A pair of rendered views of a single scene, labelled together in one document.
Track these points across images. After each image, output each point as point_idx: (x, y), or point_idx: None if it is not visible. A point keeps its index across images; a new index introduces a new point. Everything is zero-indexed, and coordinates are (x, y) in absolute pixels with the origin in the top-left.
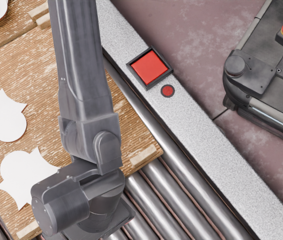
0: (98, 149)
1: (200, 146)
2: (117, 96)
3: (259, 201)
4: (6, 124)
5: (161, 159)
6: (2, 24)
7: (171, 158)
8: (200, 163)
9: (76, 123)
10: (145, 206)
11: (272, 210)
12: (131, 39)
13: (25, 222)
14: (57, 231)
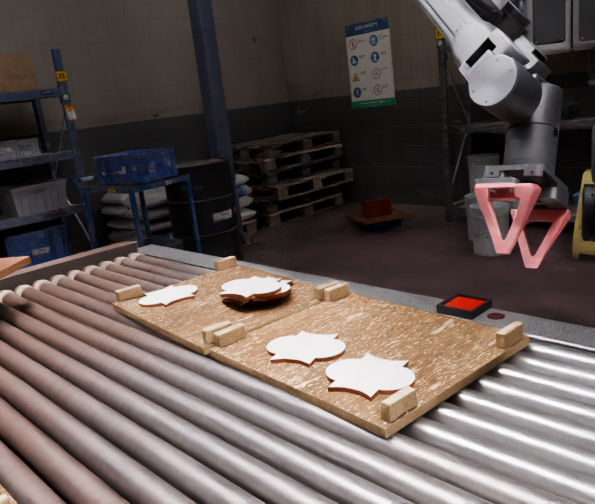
0: (524, 40)
1: (569, 336)
2: (442, 318)
3: None
4: (319, 347)
5: None
6: (283, 306)
7: (542, 347)
8: (580, 345)
9: (489, 37)
10: (543, 381)
11: None
12: (430, 300)
13: None
14: (520, 77)
